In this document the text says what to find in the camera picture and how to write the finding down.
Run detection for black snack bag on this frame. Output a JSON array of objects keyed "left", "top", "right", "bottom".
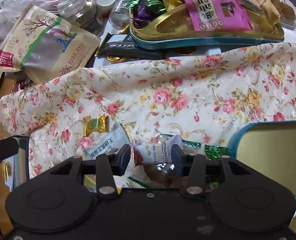
[{"left": 94, "top": 33, "right": 168, "bottom": 60}]

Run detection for glass jar silver lid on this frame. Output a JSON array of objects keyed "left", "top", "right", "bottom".
[{"left": 57, "top": 0, "right": 105, "bottom": 36}]

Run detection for pink snack packet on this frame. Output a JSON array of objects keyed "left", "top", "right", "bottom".
[{"left": 184, "top": 0, "right": 252, "bottom": 31}]

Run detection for gold teal tin tray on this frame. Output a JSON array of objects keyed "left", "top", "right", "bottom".
[{"left": 127, "top": 0, "right": 284, "bottom": 50}]

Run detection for gold teal tin lid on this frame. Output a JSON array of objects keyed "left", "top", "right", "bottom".
[{"left": 228, "top": 121, "right": 296, "bottom": 233}]

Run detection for gold coin chocolate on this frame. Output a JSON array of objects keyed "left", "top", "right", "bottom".
[{"left": 106, "top": 55, "right": 125, "bottom": 63}]

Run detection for gold wrapped candy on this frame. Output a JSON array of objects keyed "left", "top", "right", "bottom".
[{"left": 83, "top": 115, "right": 108, "bottom": 136}]

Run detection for small clear glass jar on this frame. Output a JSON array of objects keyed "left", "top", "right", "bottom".
[{"left": 109, "top": 0, "right": 130, "bottom": 29}]

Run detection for green foil candy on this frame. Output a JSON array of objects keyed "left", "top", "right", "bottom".
[{"left": 204, "top": 145, "right": 229, "bottom": 161}]

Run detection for wrapped round biscuit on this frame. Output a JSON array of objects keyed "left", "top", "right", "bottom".
[{"left": 127, "top": 164, "right": 187, "bottom": 190}]

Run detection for grey white snack bar packet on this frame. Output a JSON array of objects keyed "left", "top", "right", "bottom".
[{"left": 83, "top": 122, "right": 130, "bottom": 160}]

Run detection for white hawthorn strip packet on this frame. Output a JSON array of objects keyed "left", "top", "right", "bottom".
[{"left": 132, "top": 135, "right": 183, "bottom": 166}]

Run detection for floral cloth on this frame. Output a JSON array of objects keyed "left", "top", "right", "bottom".
[{"left": 0, "top": 42, "right": 296, "bottom": 178}]

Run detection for large kraft paper snack bag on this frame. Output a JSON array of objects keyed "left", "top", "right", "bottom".
[{"left": 0, "top": 4, "right": 100, "bottom": 83}]

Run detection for purple wrapped candy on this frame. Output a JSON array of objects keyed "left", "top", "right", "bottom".
[{"left": 133, "top": 3, "right": 152, "bottom": 29}]

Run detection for colourful box at left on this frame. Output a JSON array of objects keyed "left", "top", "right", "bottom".
[{"left": 2, "top": 136, "right": 30, "bottom": 191}]

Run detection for green wrapped candies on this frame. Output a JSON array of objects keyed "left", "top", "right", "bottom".
[{"left": 126, "top": 0, "right": 166, "bottom": 13}]

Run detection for clear plastic bag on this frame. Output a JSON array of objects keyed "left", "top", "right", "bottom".
[{"left": 0, "top": 0, "right": 63, "bottom": 39}]

